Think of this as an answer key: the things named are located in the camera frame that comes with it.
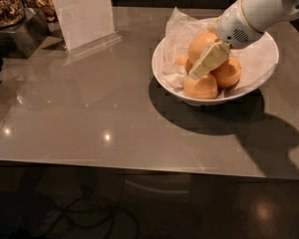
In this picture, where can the left hidden orange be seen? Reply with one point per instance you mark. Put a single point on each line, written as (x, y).
(183, 64)

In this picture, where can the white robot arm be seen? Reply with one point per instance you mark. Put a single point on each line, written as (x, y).
(264, 13)

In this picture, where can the white ceramic bowl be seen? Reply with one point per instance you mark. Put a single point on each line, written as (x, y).
(258, 61)

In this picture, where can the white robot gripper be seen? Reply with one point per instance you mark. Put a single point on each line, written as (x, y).
(234, 25)

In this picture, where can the white paper liner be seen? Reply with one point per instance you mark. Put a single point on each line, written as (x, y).
(257, 64)

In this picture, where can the square metal stand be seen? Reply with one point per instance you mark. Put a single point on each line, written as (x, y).
(20, 41)

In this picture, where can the clear acrylic sign holder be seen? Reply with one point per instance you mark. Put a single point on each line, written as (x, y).
(86, 25)

